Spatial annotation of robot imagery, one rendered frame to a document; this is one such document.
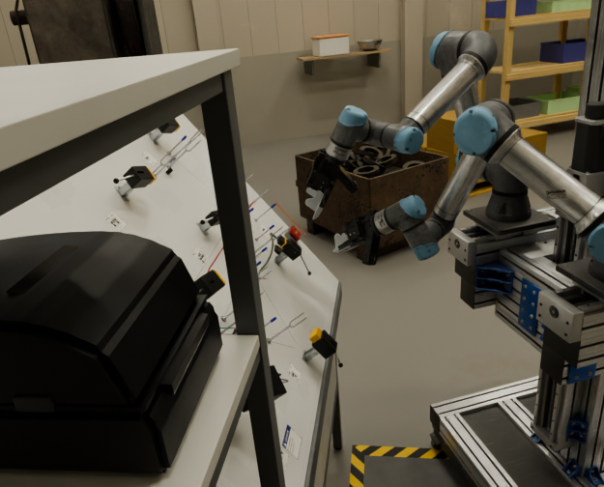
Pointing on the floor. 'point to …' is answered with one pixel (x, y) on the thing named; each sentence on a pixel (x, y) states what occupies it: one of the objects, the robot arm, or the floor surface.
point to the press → (89, 29)
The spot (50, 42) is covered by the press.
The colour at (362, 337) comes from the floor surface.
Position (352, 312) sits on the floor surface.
